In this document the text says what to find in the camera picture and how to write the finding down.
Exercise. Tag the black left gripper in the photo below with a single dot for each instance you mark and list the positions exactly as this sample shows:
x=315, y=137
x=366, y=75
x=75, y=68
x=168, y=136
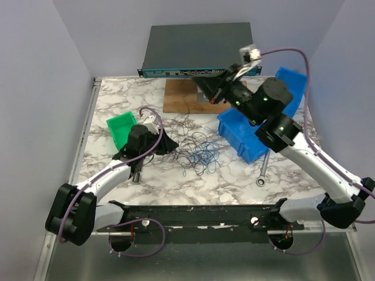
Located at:
x=167, y=144

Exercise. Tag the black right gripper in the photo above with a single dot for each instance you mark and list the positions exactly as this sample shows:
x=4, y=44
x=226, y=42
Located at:
x=212, y=84

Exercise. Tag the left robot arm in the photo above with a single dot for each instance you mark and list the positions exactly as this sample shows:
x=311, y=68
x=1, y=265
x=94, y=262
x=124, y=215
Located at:
x=73, y=215

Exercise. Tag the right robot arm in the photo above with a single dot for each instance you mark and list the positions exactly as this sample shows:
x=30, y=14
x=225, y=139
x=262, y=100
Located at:
x=345, y=194

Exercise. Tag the brown wooden board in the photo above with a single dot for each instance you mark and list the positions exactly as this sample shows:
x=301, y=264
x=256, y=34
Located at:
x=180, y=97

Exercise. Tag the small metal cylinder socket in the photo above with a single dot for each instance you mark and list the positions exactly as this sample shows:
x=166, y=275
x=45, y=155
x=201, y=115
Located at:
x=136, y=177

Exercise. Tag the near blue plastic bin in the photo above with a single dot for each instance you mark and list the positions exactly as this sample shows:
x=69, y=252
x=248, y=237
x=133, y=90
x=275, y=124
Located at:
x=235, y=128

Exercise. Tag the blue plastic bin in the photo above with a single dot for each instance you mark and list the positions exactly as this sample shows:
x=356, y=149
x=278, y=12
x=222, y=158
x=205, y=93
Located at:
x=235, y=128
x=296, y=83

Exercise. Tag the green plastic bin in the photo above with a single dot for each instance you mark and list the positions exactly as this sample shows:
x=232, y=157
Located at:
x=120, y=127

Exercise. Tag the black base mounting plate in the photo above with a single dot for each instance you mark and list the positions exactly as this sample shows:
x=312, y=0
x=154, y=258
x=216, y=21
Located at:
x=201, y=224

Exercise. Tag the far blue plastic bin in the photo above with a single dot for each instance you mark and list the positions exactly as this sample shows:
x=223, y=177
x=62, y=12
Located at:
x=296, y=83

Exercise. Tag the silver ratchet wrench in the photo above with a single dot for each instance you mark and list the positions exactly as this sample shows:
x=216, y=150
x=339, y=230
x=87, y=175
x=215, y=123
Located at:
x=261, y=179

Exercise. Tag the grey metal bracket fixture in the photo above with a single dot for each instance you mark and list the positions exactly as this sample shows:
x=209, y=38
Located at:
x=201, y=98

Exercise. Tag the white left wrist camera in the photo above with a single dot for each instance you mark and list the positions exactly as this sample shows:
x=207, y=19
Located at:
x=151, y=122

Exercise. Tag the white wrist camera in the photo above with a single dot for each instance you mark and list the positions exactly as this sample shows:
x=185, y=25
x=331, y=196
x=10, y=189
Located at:
x=250, y=57
x=151, y=122

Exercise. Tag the grey network switch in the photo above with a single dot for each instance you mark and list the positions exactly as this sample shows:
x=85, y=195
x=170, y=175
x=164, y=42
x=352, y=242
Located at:
x=182, y=51

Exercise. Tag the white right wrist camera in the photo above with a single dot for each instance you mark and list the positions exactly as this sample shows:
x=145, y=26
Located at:
x=250, y=57

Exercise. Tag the aluminium frame rail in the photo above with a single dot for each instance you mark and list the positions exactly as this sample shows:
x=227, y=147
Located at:
x=165, y=182

